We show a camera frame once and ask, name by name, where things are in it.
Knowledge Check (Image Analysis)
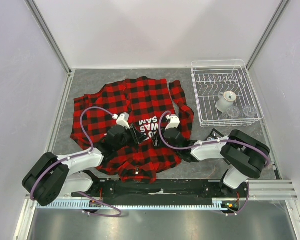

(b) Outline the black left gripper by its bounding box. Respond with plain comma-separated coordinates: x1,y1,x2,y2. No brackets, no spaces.
114,124,148,152

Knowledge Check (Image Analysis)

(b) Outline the red black plaid shirt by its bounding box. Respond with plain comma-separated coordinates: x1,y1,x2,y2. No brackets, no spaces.
70,76,195,184

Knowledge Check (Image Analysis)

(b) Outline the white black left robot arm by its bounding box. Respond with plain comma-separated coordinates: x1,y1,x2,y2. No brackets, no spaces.
22,125,147,207

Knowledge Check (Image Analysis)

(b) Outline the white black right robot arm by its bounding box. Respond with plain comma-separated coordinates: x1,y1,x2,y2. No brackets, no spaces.
151,127,271,197

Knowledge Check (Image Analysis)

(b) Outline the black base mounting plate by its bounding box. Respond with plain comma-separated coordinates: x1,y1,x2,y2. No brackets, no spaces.
85,178,248,199

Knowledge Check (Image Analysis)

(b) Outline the grey ceramic teapot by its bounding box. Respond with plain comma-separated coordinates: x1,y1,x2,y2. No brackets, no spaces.
216,91,237,113

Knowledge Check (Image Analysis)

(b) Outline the clear glass cup left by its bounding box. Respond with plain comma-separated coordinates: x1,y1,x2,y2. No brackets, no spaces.
225,106,241,120

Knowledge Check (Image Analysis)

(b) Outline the clear glass cup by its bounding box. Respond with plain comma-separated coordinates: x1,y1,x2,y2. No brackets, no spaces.
242,105,257,119
225,106,241,120

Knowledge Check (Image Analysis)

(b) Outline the clear glass cup right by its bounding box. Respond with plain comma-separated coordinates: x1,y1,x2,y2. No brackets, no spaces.
242,105,257,119

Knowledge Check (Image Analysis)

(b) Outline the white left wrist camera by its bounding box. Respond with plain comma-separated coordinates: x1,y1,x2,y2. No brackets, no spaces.
112,112,130,129

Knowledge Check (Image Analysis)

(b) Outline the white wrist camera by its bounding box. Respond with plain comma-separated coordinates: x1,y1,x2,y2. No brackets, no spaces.
165,114,180,130
112,112,130,129

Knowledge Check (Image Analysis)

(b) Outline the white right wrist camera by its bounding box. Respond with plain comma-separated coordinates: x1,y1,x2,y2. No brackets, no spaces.
165,114,180,130

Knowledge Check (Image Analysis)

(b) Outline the black wire frame stand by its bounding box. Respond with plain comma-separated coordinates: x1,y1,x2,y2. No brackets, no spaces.
205,128,225,141

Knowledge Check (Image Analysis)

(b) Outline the white wire dish rack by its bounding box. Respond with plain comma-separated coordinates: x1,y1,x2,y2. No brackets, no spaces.
191,59,264,127

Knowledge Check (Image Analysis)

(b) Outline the light blue cable duct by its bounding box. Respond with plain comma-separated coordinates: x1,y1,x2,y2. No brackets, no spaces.
37,198,228,211

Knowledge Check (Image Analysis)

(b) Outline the aluminium frame post left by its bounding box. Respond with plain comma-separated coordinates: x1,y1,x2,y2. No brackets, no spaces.
24,0,72,75

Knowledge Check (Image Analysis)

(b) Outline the aluminium frame post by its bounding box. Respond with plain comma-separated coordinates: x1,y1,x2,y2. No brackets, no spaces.
24,0,72,75
246,0,291,70

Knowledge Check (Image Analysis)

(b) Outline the aluminium frame post right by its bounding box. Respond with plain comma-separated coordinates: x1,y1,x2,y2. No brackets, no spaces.
246,0,291,70

